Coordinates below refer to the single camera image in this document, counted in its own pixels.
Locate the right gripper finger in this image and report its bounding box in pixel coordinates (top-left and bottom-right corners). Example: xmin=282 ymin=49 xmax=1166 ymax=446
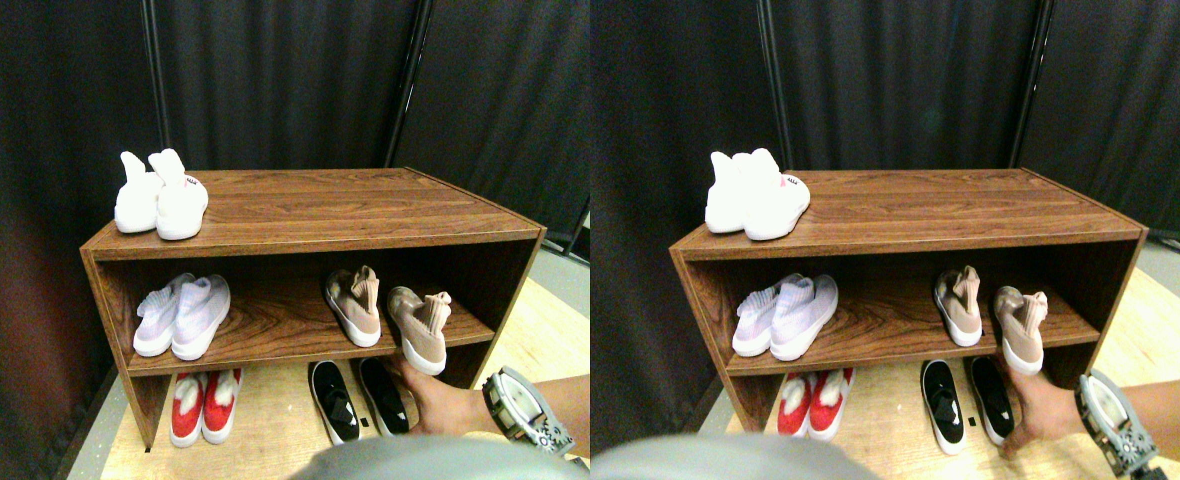
xmin=481 ymin=367 xmax=576 ymax=458
xmin=1074 ymin=370 xmax=1158 ymax=479

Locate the black shoe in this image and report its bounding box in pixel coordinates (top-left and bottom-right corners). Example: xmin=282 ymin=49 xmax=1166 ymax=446
xmin=358 ymin=358 xmax=411 ymax=437
xmin=920 ymin=360 xmax=967 ymax=456
xmin=308 ymin=360 xmax=362 ymax=447
xmin=968 ymin=357 xmax=1016 ymax=447

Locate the beige shoe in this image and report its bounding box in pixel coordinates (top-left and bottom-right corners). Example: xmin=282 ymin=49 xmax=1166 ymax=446
xmin=325 ymin=265 xmax=383 ymax=348
xmin=994 ymin=286 xmax=1050 ymax=377
xmin=387 ymin=286 xmax=453 ymax=377
xmin=934 ymin=265 xmax=984 ymax=348

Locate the person's hand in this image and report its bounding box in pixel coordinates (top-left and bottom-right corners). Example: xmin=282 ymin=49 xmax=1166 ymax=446
xmin=387 ymin=355 xmax=503 ymax=438
xmin=994 ymin=355 xmax=1091 ymax=461

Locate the lilac shoe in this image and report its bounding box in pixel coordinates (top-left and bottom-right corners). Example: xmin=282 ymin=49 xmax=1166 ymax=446
xmin=170 ymin=275 xmax=232 ymax=362
xmin=769 ymin=275 xmax=839 ymax=362
xmin=731 ymin=276 xmax=796 ymax=358
xmin=132 ymin=274 xmax=196 ymax=358

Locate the brown shoe rack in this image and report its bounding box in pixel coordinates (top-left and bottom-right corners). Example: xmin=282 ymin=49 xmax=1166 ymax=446
xmin=80 ymin=167 xmax=547 ymax=451
xmin=669 ymin=167 xmax=1149 ymax=433

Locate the white shoe with red mark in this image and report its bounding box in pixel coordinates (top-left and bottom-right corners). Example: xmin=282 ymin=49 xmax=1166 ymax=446
xmin=148 ymin=148 xmax=210 ymax=242
xmin=732 ymin=148 xmax=812 ymax=242

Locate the black curtain stand pole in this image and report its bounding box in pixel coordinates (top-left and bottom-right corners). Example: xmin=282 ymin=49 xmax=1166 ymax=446
xmin=383 ymin=0 xmax=436 ymax=169
xmin=755 ymin=0 xmax=794 ymax=171
xmin=140 ymin=0 xmax=173 ymax=171
xmin=1008 ymin=0 xmax=1056 ymax=169

